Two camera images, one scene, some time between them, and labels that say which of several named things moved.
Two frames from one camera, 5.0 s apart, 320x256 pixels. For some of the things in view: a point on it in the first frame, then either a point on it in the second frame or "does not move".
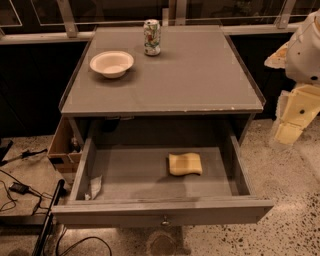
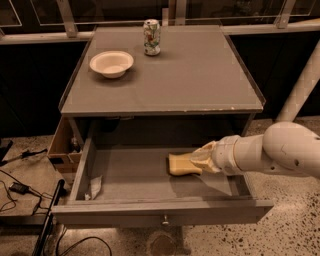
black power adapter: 16,187 does not move
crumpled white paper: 95,184 does not move
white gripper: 305,55 → 224,154
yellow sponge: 185,164 does not move
